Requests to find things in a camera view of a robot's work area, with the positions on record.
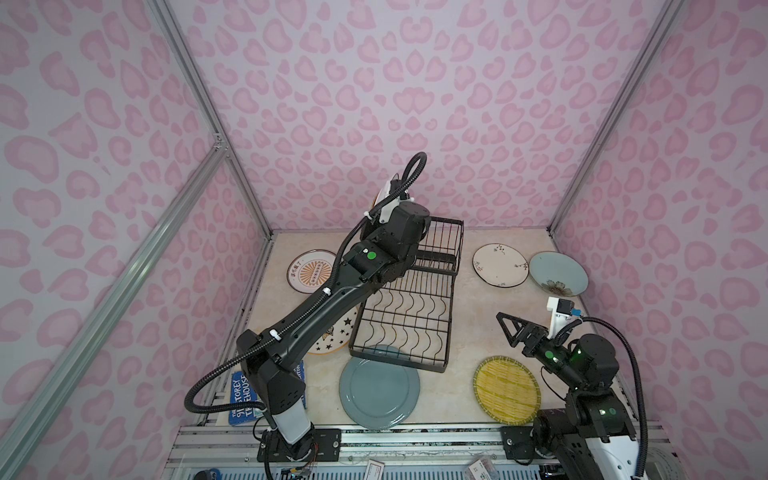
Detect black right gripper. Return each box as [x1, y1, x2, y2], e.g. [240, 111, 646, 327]
[496, 315, 587, 392]

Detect white plate floral sprigs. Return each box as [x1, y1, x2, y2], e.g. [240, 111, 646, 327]
[472, 243, 529, 288]

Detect black wire dish rack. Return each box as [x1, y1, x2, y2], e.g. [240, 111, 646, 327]
[348, 217, 464, 373]

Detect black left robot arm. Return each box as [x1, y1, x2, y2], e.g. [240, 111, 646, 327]
[237, 202, 431, 445]

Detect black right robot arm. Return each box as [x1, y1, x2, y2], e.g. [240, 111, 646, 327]
[496, 312, 648, 479]

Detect light blue flower plate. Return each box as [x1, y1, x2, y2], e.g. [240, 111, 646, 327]
[529, 251, 589, 297]

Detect yellow woven round plate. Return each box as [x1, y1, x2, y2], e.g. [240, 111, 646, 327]
[472, 356, 541, 426]

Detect teal green round plate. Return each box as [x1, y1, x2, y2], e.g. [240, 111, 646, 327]
[339, 344, 421, 430]

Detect white plate black stars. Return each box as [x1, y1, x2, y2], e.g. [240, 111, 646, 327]
[308, 306, 359, 355]

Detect white plate orange sunburst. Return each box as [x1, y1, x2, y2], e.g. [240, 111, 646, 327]
[286, 249, 336, 294]

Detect blue illustrated children's book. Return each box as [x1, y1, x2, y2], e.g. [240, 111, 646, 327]
[230, 360, 311, 438]

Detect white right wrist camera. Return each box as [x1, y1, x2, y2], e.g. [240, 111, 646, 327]
[546, 296, 581, 339]

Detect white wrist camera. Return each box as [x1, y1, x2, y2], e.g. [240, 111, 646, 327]
[373, 176, 414, 224]
[546, 296, 581, 339]

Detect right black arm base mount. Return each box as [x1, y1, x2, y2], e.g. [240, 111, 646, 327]
[500, 426, 555, 466]

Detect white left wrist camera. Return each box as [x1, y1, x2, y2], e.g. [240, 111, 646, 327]
[373, 176, 414, 224]

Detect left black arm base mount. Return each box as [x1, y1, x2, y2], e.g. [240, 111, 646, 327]
[257, 428, 342, 463]

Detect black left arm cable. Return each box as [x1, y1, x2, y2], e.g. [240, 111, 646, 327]
[183, 151, 428, 415]

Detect right corner aluminium post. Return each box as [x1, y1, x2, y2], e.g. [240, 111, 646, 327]
[547, 0, 686, 238]

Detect corner aluminium post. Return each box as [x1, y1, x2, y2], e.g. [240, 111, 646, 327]
[547, 0, 686, 238]
[147, 0, 273, 240]

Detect aluminium front rail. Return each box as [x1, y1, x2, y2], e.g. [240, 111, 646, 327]
[160, 421, 685, 480]

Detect left corner aluminium post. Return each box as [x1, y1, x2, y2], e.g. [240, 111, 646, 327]
[147, 0, 273, 240]

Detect diagonal aluminium frame bar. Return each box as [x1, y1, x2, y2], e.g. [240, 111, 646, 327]
[1, 145, 227, 479]

